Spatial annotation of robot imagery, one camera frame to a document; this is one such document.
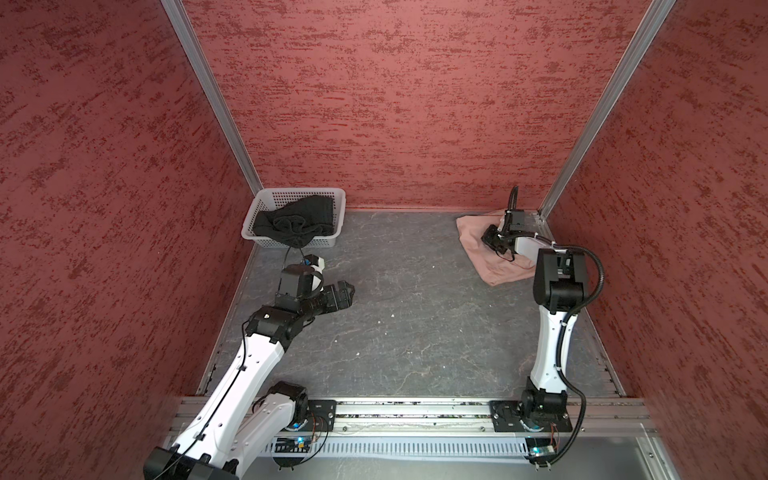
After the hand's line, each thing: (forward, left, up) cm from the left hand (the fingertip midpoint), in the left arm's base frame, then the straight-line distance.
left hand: (340, 298), depth 78 cm
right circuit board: (-32, -51, -17) cm, 62 cm away
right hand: (+33, -48, -14) cm, 60 cm away
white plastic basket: (+48, +35, -8) cm, 60 cm away
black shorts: (+29, +18, -1) cm, 34 cm away
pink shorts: (+20, -49, -12) cm, 54 cm away
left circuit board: (-31, +8, -16) cm, 36 cm away
